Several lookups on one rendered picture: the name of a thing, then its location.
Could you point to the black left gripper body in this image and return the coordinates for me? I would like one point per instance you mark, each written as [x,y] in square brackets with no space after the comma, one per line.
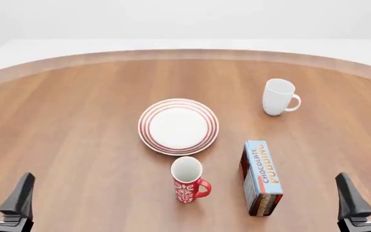
[8,224]

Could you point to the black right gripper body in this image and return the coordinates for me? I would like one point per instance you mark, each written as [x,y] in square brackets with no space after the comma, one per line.
[364,224]

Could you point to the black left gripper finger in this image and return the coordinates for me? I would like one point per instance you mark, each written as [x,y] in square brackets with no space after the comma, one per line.
[18,198]

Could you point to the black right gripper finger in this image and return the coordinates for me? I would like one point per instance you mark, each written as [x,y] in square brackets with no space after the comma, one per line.
[353,200]

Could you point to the white mug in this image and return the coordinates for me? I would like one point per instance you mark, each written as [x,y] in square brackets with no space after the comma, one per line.
[277,101]

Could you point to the red patterned mug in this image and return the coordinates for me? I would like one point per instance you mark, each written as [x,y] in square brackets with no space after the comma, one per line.
[187,186]

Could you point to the white plate with red rings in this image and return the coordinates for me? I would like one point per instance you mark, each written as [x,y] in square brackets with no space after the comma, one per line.
[178,126]

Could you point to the chocolate pudding box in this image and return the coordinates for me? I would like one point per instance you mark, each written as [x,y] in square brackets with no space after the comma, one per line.
[262,178]

